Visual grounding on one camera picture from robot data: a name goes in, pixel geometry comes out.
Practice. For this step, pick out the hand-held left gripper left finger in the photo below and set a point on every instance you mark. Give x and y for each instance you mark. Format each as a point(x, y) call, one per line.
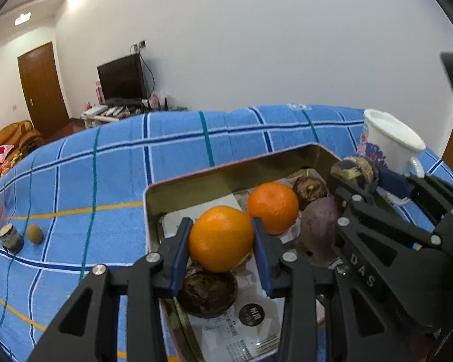
point(179, 262)

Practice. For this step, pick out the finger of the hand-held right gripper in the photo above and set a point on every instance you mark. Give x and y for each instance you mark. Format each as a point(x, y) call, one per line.
point(396, 184)
point(362, 207)

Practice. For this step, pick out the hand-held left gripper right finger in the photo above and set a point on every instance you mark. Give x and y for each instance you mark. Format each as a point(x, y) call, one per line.
point(262, 264)

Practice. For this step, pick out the dark brown mangosteen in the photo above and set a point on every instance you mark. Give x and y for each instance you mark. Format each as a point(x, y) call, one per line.
point(309, 192)
point(356, 171)
point(207, 294)

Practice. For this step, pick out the orange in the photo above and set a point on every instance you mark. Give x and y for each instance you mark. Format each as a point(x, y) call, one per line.
point(273, 207)
point(221, 239)

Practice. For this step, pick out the gold metal tin tray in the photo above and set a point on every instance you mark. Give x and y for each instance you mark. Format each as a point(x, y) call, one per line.
point(226, 179)

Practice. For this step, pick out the white floral mug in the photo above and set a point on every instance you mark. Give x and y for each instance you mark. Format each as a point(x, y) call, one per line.
point(392, 143)

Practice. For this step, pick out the purple sweet potato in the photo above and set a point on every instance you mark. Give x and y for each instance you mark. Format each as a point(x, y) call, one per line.
point(319, 230)

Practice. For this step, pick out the printed paper sheet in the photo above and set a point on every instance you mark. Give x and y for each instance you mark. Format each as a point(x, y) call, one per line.
point(219, 333)

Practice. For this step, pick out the blue plaid blanket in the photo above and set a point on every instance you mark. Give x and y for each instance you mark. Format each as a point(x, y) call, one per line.
point(117, 166)

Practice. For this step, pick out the small brown longan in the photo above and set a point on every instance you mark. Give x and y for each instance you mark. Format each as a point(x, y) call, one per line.
point(34, 234)

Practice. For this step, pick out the pink floral bag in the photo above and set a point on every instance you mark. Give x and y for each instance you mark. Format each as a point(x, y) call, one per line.
point(158, 101)

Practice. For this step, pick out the white television stand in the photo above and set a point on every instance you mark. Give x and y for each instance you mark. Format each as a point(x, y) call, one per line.
point(109, 115)

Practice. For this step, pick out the small printed jar with lid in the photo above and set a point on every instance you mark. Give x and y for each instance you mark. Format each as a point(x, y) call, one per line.
point(11, 238)

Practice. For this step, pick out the white set-top box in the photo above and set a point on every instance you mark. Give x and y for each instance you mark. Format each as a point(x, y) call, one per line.
point(95, 110)

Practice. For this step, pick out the pink paper bag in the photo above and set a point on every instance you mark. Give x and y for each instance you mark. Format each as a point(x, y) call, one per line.
point(100, 92)

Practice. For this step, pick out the black television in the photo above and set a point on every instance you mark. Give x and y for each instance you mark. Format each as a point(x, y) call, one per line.
point(119, 77)

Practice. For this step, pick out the orange leather armchair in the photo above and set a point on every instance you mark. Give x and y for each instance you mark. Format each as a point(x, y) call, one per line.
point(19, 135)

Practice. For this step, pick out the pink floral cushion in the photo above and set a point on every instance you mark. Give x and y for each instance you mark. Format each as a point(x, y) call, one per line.
point(2, 154)

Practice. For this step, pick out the brown wooden door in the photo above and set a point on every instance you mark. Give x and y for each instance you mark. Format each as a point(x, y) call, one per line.
point(41, 86)

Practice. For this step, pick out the rectangular ceiling light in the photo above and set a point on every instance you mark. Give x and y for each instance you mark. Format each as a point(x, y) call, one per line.
point(22, 19)

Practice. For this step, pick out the wall socket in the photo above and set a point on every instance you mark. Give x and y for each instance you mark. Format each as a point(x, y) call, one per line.
point(140, 44)

